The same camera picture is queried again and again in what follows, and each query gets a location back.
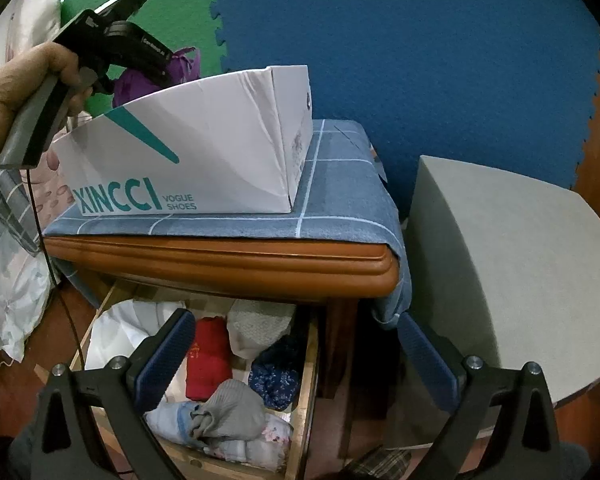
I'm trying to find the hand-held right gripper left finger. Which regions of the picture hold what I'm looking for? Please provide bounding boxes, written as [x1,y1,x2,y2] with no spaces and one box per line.
[10,307,197,480]

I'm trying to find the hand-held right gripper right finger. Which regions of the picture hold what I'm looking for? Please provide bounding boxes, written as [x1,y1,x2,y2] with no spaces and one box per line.
[396,312,588,480]

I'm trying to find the purple underwear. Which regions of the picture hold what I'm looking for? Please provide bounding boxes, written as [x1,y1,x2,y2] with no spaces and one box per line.
[111,46,203,108]

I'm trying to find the red underwear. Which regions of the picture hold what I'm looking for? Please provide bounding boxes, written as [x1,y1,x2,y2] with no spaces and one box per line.
[186,317,233,403]

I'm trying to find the grey knit underwear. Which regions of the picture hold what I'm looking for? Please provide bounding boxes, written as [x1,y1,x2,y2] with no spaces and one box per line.
[190,379,267,443]

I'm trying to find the wooden drawer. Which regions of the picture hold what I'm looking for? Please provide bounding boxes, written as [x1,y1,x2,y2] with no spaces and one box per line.
[70,280,326,480]

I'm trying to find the white shoe box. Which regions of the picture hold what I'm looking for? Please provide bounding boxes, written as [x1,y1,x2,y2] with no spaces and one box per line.
[50,64,315,217]

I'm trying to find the light blue underwear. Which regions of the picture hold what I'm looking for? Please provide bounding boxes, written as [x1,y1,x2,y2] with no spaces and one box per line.
[145,400,206,443]

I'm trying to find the white knit underwear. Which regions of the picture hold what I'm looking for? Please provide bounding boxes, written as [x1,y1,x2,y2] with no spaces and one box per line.
[227,300,297,361]

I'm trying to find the dark blue floral underwear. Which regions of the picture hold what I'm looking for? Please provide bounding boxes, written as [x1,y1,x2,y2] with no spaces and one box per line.
[249,335,306,411]

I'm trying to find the pale floral underwear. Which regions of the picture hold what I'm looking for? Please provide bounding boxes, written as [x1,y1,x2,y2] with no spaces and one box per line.
[200,420,293,472]

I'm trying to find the person's left hand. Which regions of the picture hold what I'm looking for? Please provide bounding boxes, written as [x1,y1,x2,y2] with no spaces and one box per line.
[0,41,95,157]

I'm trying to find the green foam mat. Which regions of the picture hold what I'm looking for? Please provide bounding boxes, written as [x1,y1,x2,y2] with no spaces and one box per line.
[55,0,231,116]

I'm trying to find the pink floral curtain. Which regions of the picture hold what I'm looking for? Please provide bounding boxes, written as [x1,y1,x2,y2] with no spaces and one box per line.
[0,0,93,211]

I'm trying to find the plaid cloth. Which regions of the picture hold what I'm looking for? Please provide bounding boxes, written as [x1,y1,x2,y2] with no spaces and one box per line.
[340,447,416,480]

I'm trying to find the wooden nightstand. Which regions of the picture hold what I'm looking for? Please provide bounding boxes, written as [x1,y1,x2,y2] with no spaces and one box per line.
[45,232,401,461]

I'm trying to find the grey side table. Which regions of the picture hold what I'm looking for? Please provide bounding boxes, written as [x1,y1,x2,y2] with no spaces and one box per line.
[385,155,600,448]

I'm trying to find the blue checked cloth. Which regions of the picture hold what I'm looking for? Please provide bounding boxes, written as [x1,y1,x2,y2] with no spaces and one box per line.
[44,119,413,331]

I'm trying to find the grey plaid pillow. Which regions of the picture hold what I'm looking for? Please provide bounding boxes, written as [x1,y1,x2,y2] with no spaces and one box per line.
[0,160,46,256]

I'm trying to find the blue foam mat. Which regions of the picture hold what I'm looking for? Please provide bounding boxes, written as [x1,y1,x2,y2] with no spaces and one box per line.
[197,0,600,221]

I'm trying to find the black cable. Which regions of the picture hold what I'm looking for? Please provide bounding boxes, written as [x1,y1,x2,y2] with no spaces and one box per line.
[24,165,88,371]

